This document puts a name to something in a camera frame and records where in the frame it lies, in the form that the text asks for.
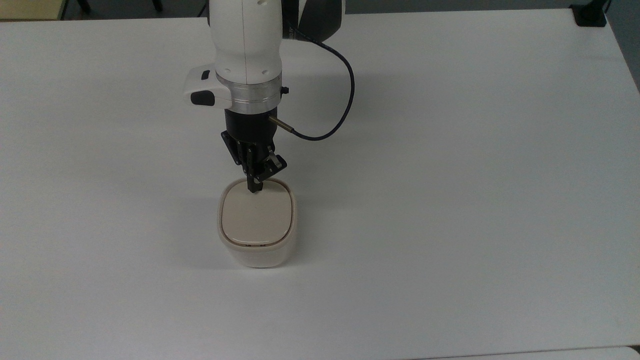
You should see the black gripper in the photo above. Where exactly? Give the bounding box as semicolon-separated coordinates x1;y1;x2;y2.
220;107;289;195

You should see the beige trash bin lid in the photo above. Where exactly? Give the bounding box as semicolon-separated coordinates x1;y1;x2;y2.
221;181;294;245

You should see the beige trash bin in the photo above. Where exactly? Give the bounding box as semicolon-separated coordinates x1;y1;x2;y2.
216;178;299;269

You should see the wooden furniture panel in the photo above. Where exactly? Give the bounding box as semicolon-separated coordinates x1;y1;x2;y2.
0;0;69;21

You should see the white neighbouring table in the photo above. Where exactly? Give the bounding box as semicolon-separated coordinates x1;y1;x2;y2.
410;345;640;360

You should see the black table clamp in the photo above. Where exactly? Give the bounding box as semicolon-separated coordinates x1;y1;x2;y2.
570;0;612;27

